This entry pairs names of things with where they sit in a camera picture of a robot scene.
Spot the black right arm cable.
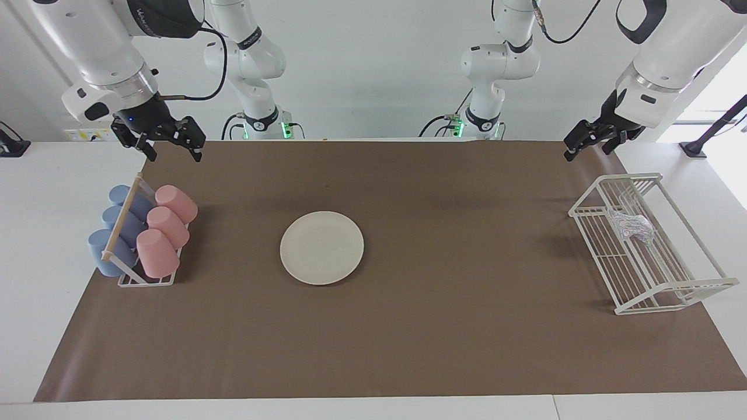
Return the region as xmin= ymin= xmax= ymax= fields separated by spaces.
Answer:
xmin=158 ymin=28 xmax=227 ymax=103

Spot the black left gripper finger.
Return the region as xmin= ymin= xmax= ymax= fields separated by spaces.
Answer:
xmin=563 ymin=120 xmax=605 ymax=162
xmin=601 ymin=131 xmax=628 ymax=155

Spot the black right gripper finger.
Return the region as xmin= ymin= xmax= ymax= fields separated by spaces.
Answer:
xmin=174 ymin=117 xmax=207 ymax=163
xmin=121 ymin=135 xmax=157 ymax=163

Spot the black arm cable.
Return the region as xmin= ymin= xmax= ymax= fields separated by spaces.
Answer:
xmin=158 ymin=28 xmax=227 ymax=103
xmin=531 ymin=0 xmax=602 ymax=45

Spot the black table clamp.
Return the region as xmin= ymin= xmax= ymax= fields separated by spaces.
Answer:
xmin=0 ymin=121 xmax=31 ymax=158

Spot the black angled stand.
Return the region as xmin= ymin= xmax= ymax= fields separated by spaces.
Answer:
xmin=679 ymin=93 xmax=747 ymax=158

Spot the cream round plate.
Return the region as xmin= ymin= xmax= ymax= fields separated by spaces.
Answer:
xmin=280 ymin=211 xmax=365 ymax=285

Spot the white wire basket rack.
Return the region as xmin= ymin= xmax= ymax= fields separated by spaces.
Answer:
xmin=569 ymin=172 xmax=740 ymax=316

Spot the brown table mat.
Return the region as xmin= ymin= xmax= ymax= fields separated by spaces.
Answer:
xmin=34 ymin=140 xmax=747 ymax=402

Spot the white cup rack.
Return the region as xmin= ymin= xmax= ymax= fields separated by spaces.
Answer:
xmin=102 ymin=173 xmax=181 ymax=288

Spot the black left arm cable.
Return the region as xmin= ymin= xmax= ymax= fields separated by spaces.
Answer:
xmin=531 ymin=0 xmax=602 ymax=45

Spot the blue plastic cup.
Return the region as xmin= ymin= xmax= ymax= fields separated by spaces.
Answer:
xmin=88 ymin=229 xmax=141 ymax=277
xmin=102 ymin=205 xmax=148 ymax=249
xmin=109 ymin=185 xmax=155 ymax=221

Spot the pink plastic cup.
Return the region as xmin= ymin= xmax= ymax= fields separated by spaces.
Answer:
xmin=155 ymin=185 xmax=198 ymax=225
xmin=136 ymin=229 xmax=181 ymax=279
xmin=146 ymin=206 xmax=190 ymax=250

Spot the white wall power outlet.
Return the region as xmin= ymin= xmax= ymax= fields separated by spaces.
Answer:
xmin=64 ymin=128 xmax=114 ymax=142

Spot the silver mesh sponge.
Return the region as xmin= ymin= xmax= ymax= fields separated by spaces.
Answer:
xmin=610 ymin=210 xmax=654 ymax=243

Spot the black base cable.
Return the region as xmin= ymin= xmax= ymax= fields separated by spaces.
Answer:
xmin=220 ymin=113 xmax=247 ymax=141
xmin=418 ymin=87 xmax=473 ymax=139

